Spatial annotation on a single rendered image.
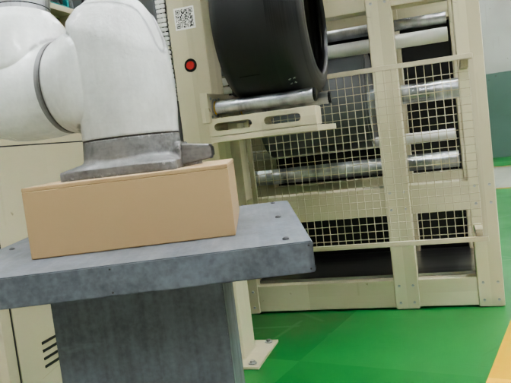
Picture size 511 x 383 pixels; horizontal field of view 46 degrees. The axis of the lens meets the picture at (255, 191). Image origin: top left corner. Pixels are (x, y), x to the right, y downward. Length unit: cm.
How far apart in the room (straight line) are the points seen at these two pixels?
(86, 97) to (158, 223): 23
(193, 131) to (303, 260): 142
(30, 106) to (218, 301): 42
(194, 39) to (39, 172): 71
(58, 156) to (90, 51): 97
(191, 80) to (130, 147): 123
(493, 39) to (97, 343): 1032
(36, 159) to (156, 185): 98
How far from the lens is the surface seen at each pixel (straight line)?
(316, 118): 190
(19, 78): 102
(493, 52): 1094
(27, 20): 107
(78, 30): 96
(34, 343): 177
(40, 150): 182
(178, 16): 217
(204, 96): 198
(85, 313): 92
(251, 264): 74
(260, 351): 228
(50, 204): 89
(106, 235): 87
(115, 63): 93
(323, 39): 228
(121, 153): 92
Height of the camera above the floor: 78
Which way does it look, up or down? 5 degrees down
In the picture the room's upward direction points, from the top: 7 degrees counter-clockwise
